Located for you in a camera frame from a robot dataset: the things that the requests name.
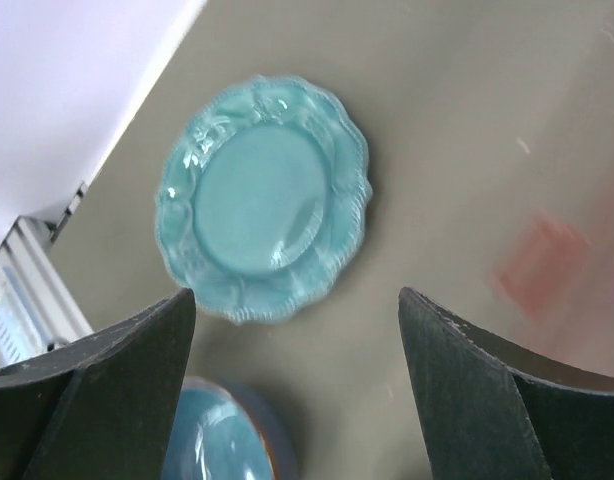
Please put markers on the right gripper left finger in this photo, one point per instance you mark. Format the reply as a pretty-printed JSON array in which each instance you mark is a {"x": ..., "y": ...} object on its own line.
[{"x": 101, "y": 407}]

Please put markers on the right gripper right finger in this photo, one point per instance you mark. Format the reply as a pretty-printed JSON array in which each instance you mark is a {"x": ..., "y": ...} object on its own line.
[{"x": 491, "y": 409}]

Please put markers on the teal scalloped ceramic plate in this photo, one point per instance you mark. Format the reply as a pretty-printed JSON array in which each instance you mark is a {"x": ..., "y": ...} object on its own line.
[{"x": 263, "y": 199}]

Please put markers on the pink translucent plastic bin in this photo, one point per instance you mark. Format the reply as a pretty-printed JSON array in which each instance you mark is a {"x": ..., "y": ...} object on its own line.
[{"x": 539, "y": 264}]

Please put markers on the dark blue ceramic bowl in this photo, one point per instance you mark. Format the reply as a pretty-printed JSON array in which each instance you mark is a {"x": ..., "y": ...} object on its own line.
[{"x": 227, "y": 431}]

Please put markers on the aluminium front frame rail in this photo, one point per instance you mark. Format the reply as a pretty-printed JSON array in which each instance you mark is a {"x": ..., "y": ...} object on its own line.
[{"x": 38, "y": 314}]

